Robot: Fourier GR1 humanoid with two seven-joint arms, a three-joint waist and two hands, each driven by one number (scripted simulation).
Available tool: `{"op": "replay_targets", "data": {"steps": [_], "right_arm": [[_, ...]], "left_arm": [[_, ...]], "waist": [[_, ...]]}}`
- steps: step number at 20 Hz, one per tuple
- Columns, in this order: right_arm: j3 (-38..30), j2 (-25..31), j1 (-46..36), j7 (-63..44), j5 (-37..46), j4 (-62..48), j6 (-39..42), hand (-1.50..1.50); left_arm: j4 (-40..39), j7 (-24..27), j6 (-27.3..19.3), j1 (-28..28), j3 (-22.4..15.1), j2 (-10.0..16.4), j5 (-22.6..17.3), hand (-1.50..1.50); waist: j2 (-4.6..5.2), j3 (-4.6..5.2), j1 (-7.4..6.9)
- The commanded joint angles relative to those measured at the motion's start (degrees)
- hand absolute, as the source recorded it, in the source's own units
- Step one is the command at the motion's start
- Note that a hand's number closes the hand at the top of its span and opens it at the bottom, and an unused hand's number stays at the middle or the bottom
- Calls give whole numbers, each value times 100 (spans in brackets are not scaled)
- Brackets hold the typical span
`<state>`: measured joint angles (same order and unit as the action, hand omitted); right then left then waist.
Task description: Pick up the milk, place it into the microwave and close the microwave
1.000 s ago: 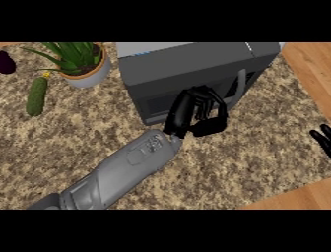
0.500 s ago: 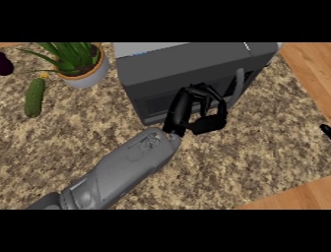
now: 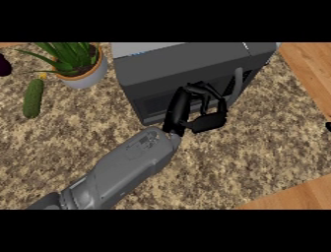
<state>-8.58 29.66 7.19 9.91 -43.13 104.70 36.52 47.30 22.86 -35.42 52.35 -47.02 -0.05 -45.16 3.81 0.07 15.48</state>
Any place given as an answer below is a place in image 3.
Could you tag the green cucumber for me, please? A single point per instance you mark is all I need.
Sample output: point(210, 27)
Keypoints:
point(32, 97)

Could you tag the potted green plant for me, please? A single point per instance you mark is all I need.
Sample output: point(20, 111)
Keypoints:
point(73, 62)

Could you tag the dark grey microwave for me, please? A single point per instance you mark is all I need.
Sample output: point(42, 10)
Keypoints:
point(182, 70)

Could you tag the dark purple eggplant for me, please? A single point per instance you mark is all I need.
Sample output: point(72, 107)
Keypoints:
point(0, 64)

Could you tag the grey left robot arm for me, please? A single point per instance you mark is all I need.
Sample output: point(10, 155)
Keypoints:
point(119, 167)

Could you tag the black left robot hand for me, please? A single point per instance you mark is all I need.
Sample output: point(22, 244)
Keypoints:
point(179, 108)

